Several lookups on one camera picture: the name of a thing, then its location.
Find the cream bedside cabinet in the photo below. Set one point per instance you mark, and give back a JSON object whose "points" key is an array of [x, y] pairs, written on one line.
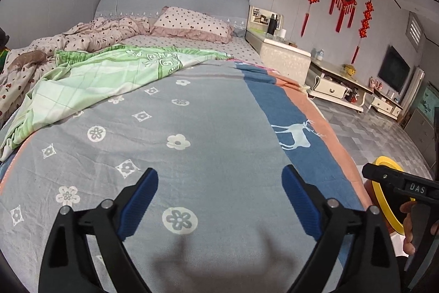
{"points": [[281, 59]]}

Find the grey bed headboard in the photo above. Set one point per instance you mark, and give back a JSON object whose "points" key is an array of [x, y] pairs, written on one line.
{"points": [[171, 1]]}

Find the pink figurines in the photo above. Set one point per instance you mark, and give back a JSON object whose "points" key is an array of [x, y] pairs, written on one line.
{"points": [[375, 83]]}

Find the yellow trash bin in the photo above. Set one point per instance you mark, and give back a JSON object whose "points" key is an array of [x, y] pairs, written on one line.
{"points": [[384, 207]]}

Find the grey flower printed blanket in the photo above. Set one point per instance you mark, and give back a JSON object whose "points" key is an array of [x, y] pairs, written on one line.
{"points": [[212, 114]]}

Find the green patterned quilt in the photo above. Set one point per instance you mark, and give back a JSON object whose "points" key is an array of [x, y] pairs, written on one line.
{"points": [[103, 80]]}

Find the small cream cabinet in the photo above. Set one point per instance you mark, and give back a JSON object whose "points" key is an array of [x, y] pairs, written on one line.
{"points": [[386, 106]]}

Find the polka dot pillow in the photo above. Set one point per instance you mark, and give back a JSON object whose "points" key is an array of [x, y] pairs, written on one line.
{"points": [[192, 23]]}

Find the black thermos bottle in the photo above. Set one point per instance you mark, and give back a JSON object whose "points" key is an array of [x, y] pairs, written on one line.
{"points": [[272, 24]]}

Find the person's right hand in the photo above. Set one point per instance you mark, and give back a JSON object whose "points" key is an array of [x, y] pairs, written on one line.
{"points": [[408, 231]]}

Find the white standing air conditioner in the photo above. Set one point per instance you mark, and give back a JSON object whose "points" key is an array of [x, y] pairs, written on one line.
{"points": [[413, 94]]}

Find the yellow toy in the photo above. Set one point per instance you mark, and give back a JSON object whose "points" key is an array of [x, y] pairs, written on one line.
{"points": [[349, 70]]}

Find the pink polka dot quilt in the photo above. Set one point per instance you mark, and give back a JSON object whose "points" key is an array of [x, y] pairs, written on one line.
{"points": [[68, 39]]}

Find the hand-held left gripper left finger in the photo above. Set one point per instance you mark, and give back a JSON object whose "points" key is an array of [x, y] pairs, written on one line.
{"points": [[139, 203]]}

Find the wall television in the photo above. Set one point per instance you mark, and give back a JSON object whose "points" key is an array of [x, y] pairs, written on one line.
{"points": [[394, 70]]}

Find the grey sideboard cabinet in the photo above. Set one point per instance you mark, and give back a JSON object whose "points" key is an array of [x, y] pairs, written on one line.
{"points": [[420, 133]]}

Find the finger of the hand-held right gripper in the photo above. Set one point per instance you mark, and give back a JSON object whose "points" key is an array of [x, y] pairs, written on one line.
{"points": [[382, 174]]}

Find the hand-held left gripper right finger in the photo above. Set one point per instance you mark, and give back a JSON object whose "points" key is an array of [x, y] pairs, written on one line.
{"points": [[301, 202]]}

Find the green framed picture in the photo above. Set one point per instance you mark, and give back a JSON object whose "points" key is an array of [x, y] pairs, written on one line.
{"points": [[430, 99]]}

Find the cream television cabinet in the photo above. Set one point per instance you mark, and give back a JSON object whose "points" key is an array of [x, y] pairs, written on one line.
{"points": [[329, 88]]}

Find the clear plastic bottle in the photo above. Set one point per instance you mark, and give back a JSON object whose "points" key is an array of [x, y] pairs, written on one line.
{"points": [[319, 55]]}

